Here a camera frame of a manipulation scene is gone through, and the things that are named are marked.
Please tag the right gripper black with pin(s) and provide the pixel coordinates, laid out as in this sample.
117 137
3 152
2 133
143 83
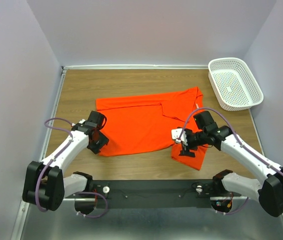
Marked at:
185 151

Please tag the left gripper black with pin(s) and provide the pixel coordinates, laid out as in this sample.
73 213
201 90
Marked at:
103 140

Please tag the orange t shirt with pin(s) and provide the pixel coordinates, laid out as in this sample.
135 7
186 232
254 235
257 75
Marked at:
141 124

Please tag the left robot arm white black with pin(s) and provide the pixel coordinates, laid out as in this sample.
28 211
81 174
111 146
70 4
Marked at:
45 185

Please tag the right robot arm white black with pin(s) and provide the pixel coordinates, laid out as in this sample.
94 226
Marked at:
267 185

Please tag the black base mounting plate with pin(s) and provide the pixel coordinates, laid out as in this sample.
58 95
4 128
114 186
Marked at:
153 194

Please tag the white perforated plastic basket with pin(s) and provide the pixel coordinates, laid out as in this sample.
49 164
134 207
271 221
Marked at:
233 84

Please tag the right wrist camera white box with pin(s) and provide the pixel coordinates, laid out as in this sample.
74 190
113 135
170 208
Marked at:
179 136

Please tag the aluminium frame rail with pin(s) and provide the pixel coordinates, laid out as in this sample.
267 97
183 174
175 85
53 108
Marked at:
153 216

